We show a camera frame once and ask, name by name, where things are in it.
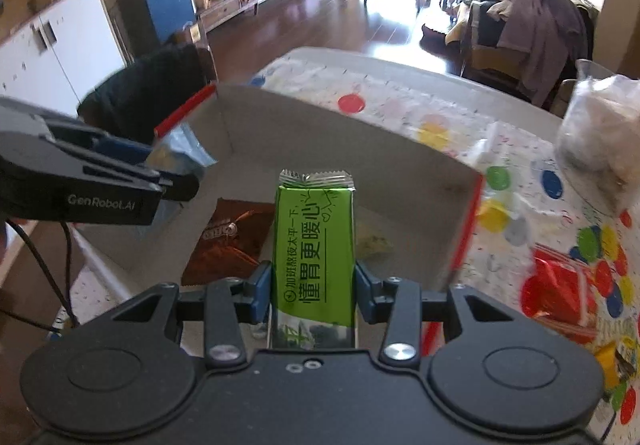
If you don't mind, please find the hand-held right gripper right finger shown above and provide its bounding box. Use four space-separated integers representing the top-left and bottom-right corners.
354 262 521 368

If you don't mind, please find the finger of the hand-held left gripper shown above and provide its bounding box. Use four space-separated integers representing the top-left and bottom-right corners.
82 165 201 202
45 118 153 169

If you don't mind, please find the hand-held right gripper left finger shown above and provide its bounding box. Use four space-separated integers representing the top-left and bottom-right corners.
107 261 273 368

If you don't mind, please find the blue snack packet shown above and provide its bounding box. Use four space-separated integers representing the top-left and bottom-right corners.
149 122 219 177

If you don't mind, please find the brown snack packet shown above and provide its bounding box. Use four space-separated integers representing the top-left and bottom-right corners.
181 198 277 288

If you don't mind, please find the green snack packet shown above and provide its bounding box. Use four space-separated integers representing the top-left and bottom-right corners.
269 169 359 352

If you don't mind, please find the red cardboard box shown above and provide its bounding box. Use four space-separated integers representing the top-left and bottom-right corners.
75 84 487 298

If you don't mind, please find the chair with dark cloth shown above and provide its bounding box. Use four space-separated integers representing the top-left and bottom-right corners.
77 42 219 147

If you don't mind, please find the white cabinet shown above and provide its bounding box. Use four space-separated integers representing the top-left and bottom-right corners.
0 0 129 117

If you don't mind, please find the balloon print tablecloth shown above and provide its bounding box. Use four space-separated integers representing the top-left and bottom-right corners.
50 58 640 445

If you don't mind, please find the clear plastic wrapper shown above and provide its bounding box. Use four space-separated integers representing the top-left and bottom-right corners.
466 122 502 167

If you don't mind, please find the round pet bed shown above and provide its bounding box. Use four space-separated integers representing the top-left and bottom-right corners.
420 20 452 47

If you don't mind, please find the clear plastic container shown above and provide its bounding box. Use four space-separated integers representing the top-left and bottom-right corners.
554 59 640 188

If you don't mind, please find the dark sofa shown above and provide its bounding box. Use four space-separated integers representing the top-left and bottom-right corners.
457 0 601 107

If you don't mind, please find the white plastic bag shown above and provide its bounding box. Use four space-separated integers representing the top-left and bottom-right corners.
565 74 640 186

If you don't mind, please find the pile of clothes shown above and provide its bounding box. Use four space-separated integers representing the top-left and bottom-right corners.
487 0 596 109

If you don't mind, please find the black cable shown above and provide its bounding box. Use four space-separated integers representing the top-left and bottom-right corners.
0 219 82 332

